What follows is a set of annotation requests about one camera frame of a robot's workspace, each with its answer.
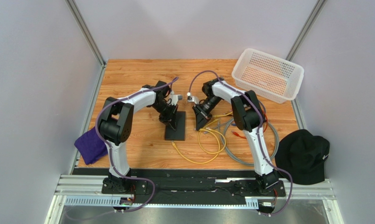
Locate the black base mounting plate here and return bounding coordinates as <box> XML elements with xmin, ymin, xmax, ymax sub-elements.
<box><xmin>73</xmin><ymin>168</ymin><xmax>288</xmax><ymax>205</ymax></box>

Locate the grey ethernet cable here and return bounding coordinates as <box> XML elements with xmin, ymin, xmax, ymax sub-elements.
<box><xmin>214</xmin><ymin>118</ymin><xmax>280</xmax><ymax>167</ymax></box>

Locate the black network switch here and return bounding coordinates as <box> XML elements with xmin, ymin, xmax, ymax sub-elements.
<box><xmin>164</xmin><ymin>112</ymin><xmax>186</xmax><ymax>141</ymax></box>

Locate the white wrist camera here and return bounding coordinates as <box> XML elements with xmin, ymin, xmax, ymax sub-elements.
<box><xmin>168</xmin><ymin>94</ymin><xmax>183</xmax><ymax>106</ymax></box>
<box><xmin>187</xmin><ymin>92</ymin><xmax>200</xmax><ymax>105</ymax></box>

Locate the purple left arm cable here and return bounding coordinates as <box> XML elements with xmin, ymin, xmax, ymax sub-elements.
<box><xmin>64</xmin><ymin>76</ymin><xmax>180</xmax><ymax>215</ymax></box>

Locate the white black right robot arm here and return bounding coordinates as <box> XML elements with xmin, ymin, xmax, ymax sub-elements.
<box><xmin>187</xmin><ymin>78</ymin><xmax>279</xmax><ymax>189</ymax></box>

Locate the aluminium frame rail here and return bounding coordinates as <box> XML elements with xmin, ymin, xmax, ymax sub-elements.
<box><xmin>45</xmin><ymin>168</ymin><xmax>343</xmax><ymax>224</ymax></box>

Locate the black bucket hat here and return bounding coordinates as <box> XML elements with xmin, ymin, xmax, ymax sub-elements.
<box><xmin>275</xmin><ymin>129</ymin><xmax>330</xmax><ymax>185</ymax></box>

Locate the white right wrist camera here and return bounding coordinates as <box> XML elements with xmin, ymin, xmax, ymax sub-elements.
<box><xmin>187</xmin><ymin>92</ymin><xmax>200</xmax><ymax>105</ymax></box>

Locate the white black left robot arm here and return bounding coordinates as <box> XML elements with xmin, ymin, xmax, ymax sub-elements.
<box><xmin>95</xmin><ymin>81</ymin><xmax>182</xmax><ymax>180</ymax></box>

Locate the purple cloth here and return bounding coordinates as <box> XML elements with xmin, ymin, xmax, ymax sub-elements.
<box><xmin>74</xmin><ymin>127</ymin><xmax>108</xmax><ymax>165</ymax></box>

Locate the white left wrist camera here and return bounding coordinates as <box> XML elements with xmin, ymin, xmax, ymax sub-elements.
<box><xmin>168</xmin><ymin>94</ymin><xmax>183</xmax><ymax>106</ymax></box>

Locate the red ethernet cable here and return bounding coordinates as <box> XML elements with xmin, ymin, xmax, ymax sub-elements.
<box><xmin>231</xmin><ymin>105</ymin><xmax>269</xmax><ymax>140</ymax></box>

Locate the white perforated plastic basket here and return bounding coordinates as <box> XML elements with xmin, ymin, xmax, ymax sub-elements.
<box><xmin>231</xmin><ymin>48</ymin><xmax>305</xmax><ymax>104</ymax></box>

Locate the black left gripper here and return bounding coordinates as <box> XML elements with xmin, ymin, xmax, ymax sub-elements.
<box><xmin>151</xmin><ymin>101</ymin><xmax>178</xmax><ymax>131</ymax></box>

